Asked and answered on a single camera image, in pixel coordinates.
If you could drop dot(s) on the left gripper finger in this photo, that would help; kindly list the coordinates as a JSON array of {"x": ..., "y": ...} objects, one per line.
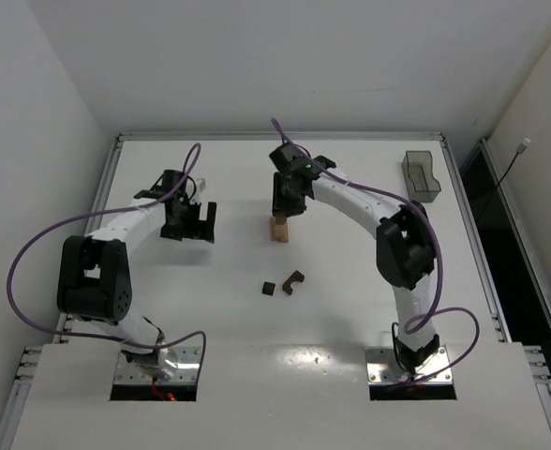
[
  {"x": 180, "y": 223},
  {"x": 205, "y": 228}
]

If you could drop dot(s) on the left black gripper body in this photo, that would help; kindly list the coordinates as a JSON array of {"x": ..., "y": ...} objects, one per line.
[{"x": 182, "y": 230}]

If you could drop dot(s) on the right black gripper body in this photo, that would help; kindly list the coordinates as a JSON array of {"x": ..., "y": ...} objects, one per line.
[{"x": 282, "y": 206}]

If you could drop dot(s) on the long light wood block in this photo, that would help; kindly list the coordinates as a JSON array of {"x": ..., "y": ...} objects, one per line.
[{"x": 280, "y": 225}]

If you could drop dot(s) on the light wood plank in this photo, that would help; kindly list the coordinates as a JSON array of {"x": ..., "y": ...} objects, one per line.
[{"x": 284, "y": 235}]

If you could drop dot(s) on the dark wood arch block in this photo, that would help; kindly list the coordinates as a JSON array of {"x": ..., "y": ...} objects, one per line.
[{"x": 295, "y": 277}]

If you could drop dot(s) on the small dark wood cube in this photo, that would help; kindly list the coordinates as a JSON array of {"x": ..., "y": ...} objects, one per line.
[{"x": 268, "y": 288}]

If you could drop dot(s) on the clear grey plastic bin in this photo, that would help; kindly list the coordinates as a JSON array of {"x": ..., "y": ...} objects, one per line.
[{"x": 421, "y": 184}]

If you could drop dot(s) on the light wood rectangular block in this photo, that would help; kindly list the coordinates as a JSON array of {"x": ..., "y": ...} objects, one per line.
[{"x": 274, "y": 230}]

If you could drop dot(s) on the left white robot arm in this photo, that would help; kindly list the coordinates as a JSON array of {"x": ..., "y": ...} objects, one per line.
[{"x": 95, "y": 285}]

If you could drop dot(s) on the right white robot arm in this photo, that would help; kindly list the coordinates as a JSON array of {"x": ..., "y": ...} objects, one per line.
[{"x": 407, "y": 252}]

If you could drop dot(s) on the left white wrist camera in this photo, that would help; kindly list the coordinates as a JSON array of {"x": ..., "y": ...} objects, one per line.
[{"x": 199, "y": 184}]

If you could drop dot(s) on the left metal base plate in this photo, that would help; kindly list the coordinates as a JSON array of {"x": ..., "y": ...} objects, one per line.
[{"x": 177, "y": 366}]

